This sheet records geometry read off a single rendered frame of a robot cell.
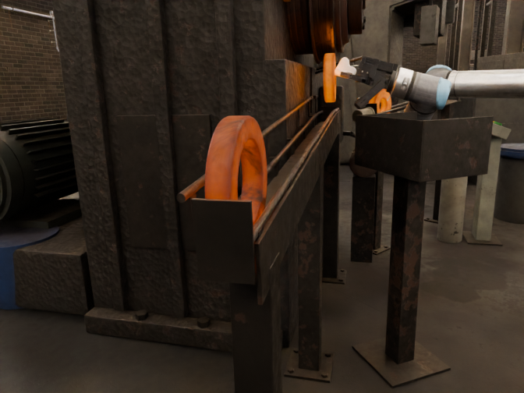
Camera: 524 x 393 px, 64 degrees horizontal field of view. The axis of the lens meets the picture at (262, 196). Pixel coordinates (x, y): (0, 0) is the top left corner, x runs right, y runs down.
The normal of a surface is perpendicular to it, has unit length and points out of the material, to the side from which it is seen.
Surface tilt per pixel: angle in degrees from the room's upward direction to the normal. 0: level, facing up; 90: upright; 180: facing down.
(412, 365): 0
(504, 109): 90
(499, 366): 0
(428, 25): 90
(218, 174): 71
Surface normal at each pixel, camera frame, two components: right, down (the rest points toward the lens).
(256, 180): -0.25, 0.11
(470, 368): -0.03, -0.97
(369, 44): -0.47, 0.23
